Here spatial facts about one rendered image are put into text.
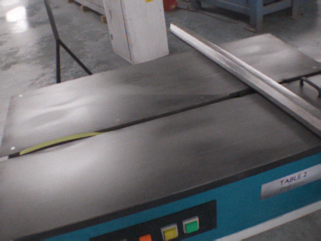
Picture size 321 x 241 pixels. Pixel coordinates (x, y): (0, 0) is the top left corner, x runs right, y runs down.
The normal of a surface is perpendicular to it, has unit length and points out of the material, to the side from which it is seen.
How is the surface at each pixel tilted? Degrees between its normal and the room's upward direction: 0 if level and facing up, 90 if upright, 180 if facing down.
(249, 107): 0
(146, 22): 90
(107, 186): 0
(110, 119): 0
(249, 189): 90
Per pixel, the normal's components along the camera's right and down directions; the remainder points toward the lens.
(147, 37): 0.49, 0.43
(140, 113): -0.14, -0.82
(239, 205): 0.27, 0.51
